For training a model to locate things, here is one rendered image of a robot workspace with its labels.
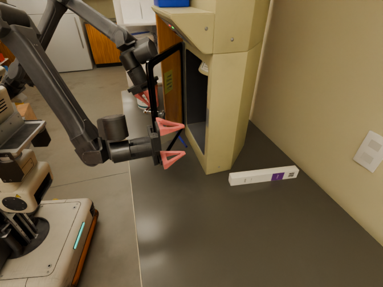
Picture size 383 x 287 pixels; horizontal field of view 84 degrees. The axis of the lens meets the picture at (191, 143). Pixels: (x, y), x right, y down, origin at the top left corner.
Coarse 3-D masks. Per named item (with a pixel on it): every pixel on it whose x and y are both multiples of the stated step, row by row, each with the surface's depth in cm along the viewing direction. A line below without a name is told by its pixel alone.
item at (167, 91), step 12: (168, 48) 74; (168, 60) 75; (180, 60) 86; (156, 72) 68; (168, 72) 77; (180, 72) 89; (156, 84) 69; (168, 84) 79; (180, 84) 91; (156, 96) 71; (168, 96) 81; (180, 96) 94; (168, 108) 83; (180, 108) 97; (168, 120) 85; (180, 120) 100; (168, 144) 90
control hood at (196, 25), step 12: (156, 12) 70; (168, 12) 54; (180, 12) 54; (192, 12) 54; (204, 12) 54; (180, 24) 53; (192, 24) 53; (204, 24) 54; (192, 36) 55; (204, 36) 56; (204, 48) 58
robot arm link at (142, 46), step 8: (120, 32) 71; (120, 40) 70; (144, 40) 69; (120, 48) 72; (128, 48) 72; (136, 48) 69; (144, 48) 68; (152, 48) 69; (136, 56) 69; (144, 56) 69; (152, 56) 69
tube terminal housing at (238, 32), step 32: (192, 0) 67; (224, 0) 52; (256, 0) 55; (224, 32) 57; (256, 32) 65; (224, 64) 62; (256, 64) 78; (224, 96) 68; (224, 128) 76; (224, 160) 85
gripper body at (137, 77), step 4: (140, 64) 74; (136, 68) 72; (140, 68) 73; (128, 72) 73; (132, 72) 72; (136, 72) 73; (140, 72) 73; (144, 72) 75; (132, 76) 73; (136, 76) 73; (140, 76) 73; (144, 76) 74; (132, 80) 74; (136, 80) 74; (140, 80) 74; (144, 80) 74; (136, 84) 75; (140, 84) 74; (144, 84) 73; (128, 88) 78; (132, 88) 76
